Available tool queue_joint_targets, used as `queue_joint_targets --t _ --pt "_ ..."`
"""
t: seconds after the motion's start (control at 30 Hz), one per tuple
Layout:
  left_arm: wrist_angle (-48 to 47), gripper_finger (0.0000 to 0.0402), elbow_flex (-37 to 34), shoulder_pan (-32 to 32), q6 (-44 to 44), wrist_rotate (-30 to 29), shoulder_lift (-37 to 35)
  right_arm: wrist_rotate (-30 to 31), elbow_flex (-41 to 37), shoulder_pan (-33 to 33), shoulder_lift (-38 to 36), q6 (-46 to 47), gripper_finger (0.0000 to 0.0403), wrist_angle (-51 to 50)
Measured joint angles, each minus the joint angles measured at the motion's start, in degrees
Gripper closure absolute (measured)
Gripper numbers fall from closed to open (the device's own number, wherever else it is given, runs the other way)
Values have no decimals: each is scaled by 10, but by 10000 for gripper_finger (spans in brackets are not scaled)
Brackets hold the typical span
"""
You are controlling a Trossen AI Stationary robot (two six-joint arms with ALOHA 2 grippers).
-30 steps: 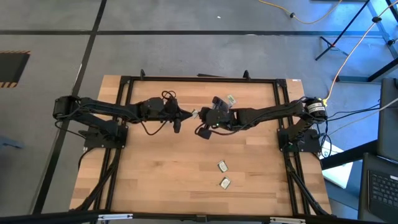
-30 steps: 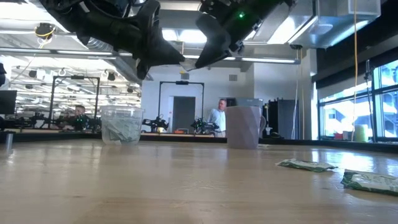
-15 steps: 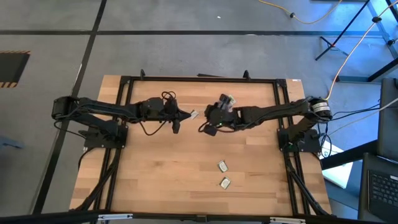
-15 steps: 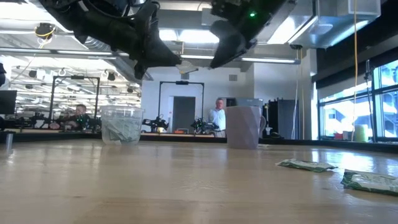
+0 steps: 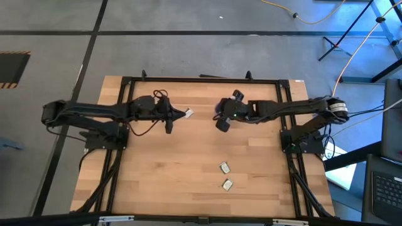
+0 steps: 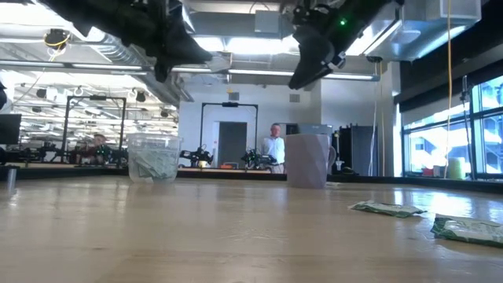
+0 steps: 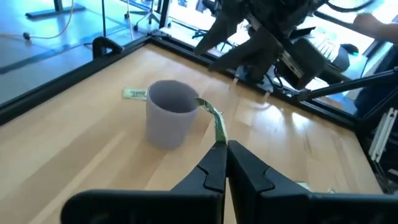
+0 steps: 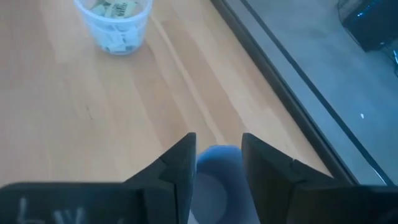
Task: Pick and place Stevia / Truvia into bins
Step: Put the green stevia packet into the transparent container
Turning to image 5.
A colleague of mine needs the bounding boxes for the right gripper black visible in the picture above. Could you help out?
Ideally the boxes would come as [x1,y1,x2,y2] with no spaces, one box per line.
[215,89,254,133]

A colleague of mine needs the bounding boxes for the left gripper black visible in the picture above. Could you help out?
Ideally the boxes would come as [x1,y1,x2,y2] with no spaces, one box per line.
[153,95,187,135]

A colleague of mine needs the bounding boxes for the white box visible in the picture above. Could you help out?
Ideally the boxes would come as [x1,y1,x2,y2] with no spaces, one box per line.
[323,141,358,191]

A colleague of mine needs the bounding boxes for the black desk beam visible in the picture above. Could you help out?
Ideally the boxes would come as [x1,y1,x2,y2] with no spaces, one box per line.
[323,141,383,172]

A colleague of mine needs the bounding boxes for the black stand legs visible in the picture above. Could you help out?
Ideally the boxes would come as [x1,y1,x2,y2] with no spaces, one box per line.
[318,0,402,84]

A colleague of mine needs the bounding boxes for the black crossbar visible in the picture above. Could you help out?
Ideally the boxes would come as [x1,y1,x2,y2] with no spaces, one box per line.
[0,212,402,226]

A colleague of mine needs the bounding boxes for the blue-grey floor object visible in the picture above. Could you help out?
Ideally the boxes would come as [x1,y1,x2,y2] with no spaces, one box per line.
[0,137,25,151]

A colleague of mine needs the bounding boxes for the floor hatch with hazard stripes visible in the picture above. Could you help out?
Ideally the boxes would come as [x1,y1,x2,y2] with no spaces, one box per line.
[0,51,31,90]

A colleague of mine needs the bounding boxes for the black laptop keyboard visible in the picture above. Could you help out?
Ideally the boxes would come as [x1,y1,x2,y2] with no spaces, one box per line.
[361,153,402,225]

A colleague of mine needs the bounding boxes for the thin dark arm cable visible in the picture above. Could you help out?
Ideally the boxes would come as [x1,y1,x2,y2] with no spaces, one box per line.
[127,118,161,137]

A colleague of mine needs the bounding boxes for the black aluminium table frame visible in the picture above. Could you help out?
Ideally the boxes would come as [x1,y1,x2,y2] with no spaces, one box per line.
[75,69,334,220]

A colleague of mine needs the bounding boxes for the silver metal bracket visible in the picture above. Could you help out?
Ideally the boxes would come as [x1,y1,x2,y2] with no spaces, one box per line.
[272,218,310,226]
[98,215,135,223]

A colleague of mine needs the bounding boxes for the yellow extension cable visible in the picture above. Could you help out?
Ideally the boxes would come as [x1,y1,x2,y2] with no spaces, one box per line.
[259,0,347,26]

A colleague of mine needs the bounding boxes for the black power cables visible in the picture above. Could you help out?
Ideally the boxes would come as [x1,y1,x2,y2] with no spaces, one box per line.
[345,105,386,123]

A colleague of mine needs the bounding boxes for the white cable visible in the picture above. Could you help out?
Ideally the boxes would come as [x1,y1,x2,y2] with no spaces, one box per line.
[331,99,402,139]

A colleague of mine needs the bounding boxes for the orange cable with yellow plug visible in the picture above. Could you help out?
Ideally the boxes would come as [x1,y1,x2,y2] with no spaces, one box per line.
[331,0,402,97]

